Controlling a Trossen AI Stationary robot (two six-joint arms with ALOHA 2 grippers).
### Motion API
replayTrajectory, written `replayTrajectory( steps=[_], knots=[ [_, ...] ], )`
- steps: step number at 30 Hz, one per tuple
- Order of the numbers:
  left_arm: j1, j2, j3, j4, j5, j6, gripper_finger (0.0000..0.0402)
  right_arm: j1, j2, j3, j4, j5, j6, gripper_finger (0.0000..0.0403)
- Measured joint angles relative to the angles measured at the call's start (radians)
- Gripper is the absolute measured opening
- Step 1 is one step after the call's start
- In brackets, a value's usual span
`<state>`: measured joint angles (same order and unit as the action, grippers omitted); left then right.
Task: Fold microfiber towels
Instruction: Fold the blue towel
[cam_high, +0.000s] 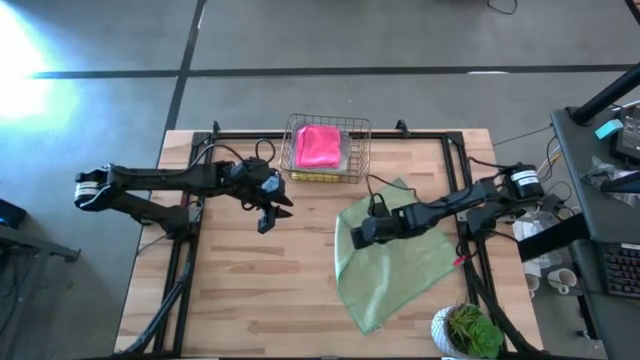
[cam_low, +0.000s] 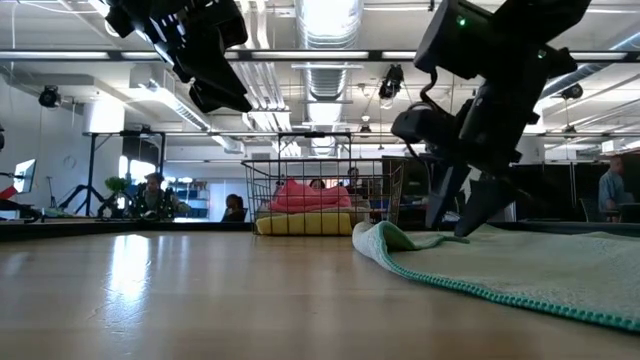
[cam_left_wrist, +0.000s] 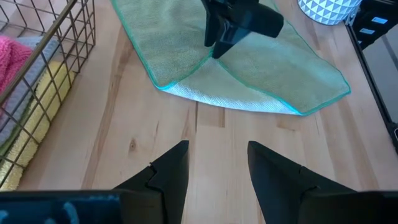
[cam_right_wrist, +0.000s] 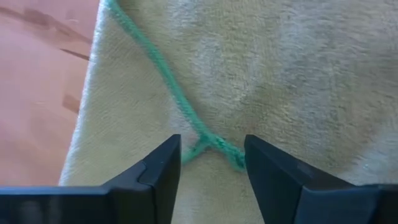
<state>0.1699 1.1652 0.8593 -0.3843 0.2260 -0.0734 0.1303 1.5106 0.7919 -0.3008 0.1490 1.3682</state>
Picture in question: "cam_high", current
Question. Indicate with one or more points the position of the grey waffle-weave towel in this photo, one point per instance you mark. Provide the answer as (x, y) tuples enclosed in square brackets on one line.
[(346, 155)]

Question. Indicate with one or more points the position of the potted succulent white pot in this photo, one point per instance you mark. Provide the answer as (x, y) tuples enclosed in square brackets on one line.
[(470, 332)]

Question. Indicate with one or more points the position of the black box blue light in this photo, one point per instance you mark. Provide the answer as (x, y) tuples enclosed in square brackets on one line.
[(12, 215)]

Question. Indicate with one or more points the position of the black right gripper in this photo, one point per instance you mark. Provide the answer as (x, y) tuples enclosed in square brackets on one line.
[(385, 227)]

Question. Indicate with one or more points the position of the black table clamp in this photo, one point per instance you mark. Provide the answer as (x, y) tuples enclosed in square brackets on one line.
[(216, 127), (401, 127)]

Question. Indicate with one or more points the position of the pink microfiber towel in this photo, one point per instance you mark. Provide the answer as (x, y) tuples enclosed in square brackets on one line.
[(317, 145)]

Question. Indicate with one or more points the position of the white crumpled plastic sheet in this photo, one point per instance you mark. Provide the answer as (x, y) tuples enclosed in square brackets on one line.
[(530, 227)]

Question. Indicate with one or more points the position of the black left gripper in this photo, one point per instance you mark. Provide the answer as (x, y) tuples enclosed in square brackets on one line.
[(255, 182)]

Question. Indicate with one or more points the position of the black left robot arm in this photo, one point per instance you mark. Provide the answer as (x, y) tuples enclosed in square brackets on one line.
[(160, 177)]

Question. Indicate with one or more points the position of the white mug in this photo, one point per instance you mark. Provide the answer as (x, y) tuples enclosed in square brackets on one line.
[(531, 285), (562, 280)]

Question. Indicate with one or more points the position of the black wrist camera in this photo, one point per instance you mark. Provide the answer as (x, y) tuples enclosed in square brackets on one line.
[(266, 222), (379, 207)]

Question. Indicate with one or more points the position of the light blue sticky note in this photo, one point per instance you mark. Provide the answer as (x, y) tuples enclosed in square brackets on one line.
[(608, 129)]

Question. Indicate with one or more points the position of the pale green teal-edged towel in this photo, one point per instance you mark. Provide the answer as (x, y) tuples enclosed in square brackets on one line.
[(390, 280)]

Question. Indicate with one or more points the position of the black desk leg frame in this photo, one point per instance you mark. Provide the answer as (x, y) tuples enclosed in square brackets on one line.
[(45, 247)]

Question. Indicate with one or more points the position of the black metal table frame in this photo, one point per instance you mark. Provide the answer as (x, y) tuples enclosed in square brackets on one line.
[(250, 135)]

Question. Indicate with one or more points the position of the red zip tie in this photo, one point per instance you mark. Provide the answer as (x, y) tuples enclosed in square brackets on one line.
[(460, 260)]

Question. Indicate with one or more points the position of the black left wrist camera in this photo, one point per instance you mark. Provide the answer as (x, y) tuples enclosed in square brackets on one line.
[(266, 222)]

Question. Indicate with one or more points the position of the black round pole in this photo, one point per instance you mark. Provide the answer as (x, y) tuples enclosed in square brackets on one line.
[(605, 95)]

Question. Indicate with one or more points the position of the clear plastic bag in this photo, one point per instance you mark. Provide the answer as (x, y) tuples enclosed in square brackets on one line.
[(607, 172)]

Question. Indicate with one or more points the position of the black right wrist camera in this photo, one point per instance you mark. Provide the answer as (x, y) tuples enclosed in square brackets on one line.
[(379, 207)]

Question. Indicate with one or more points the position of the black backlit keyboard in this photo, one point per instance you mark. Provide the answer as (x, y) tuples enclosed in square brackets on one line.
[(622, 270)]

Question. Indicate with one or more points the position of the dark grey desk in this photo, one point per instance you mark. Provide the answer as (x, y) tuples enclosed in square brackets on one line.
[(575, 145)]

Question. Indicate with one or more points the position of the black electronic device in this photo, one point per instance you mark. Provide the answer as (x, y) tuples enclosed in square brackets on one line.
[(627, 135)]

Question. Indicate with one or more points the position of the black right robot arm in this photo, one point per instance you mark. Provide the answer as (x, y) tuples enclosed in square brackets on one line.
[(465, 197)]

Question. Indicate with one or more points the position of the yellow microfiber towel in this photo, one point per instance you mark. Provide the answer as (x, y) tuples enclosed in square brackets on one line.
[(312, 176)]

